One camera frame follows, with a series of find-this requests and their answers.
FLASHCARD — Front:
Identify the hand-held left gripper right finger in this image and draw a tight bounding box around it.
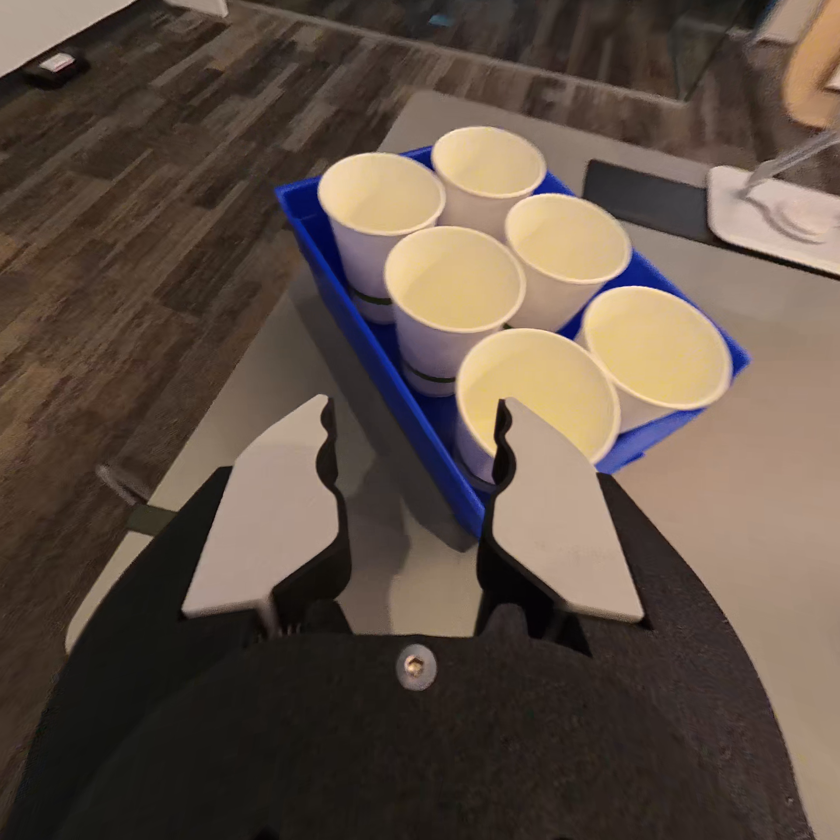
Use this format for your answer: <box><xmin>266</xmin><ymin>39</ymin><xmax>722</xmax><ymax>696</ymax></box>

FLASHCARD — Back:
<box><xmin>476</xmin><ymin>398</ymin><xmax>647</xmax><ymax>637</ymax></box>

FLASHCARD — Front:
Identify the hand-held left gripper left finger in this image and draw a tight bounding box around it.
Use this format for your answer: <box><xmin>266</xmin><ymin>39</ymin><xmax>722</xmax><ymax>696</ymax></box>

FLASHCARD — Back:
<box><xmin>180</xmin><ymin>394</ymin><xmax>353</xmax><ymax>634</ymax></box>

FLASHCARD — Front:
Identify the blue plastic bin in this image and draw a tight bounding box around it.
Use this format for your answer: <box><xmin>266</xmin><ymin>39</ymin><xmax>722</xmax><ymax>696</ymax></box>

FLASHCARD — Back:
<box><xmin>273</xmin><ymin>142</ymin><xmax>752</xmax><ymax>539</ymax></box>

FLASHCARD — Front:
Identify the white board stand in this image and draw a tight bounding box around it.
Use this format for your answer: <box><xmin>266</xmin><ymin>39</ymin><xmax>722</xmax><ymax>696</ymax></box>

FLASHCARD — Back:
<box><xmin>707</xmin><ymin>132</ymin><xmax>840</xmax><ymax>277</ymax></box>

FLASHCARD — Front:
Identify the small black floor device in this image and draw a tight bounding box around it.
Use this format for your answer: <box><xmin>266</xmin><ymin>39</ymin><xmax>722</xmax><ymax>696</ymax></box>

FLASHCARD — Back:
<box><xmin>27</xmin><ymin>50</ymin><xmax>93</xmax><ymax>89</ymax></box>

